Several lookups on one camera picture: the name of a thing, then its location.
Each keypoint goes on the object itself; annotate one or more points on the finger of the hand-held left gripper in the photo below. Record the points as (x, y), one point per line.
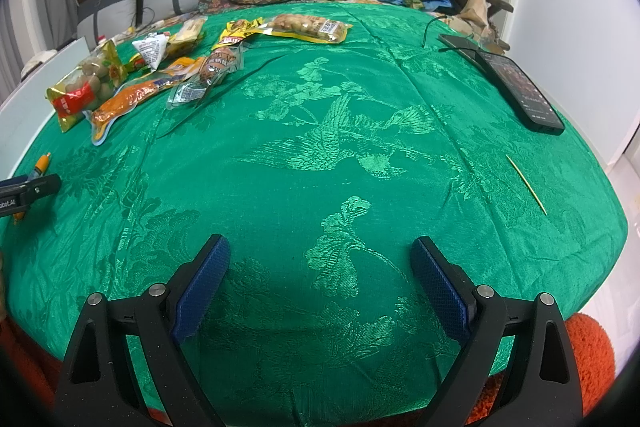
(46, 185)

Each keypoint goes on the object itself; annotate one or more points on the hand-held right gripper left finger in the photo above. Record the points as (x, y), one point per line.
(202, 287)

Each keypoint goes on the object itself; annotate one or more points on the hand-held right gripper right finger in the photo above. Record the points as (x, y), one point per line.
(442, 289)

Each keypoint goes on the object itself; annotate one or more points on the yellow packet of round snacks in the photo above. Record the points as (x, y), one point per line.
(80, 82)

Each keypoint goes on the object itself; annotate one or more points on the orange snack packet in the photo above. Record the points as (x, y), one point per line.
(130, 99)

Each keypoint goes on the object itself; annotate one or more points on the white triangular snack packet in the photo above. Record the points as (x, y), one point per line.
(150, 49)

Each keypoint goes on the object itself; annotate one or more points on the green dark snack packet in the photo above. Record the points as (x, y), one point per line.
(210, 69)

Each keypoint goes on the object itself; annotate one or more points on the beige snack packet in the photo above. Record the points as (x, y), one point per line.
(187, 32)

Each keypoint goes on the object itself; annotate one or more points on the yellow and red snack packet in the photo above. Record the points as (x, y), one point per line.
(237, 31)

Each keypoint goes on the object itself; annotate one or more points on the clear peanut packet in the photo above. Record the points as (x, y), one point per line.
(300, 26)

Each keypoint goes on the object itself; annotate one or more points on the orange pen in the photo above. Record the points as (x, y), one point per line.
(41, 163)

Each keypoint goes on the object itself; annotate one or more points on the white board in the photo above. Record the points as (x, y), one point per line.
(35, 82)

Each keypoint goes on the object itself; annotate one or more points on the wooden skewer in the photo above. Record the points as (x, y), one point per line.
(525, 183)

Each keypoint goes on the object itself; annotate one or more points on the orange fluffy rug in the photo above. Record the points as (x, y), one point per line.
(590, 357)

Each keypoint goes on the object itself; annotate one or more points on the green patterned blanket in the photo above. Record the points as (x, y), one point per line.
(320, 167)

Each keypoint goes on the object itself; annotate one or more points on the small black device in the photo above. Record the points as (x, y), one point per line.
(462, 43)

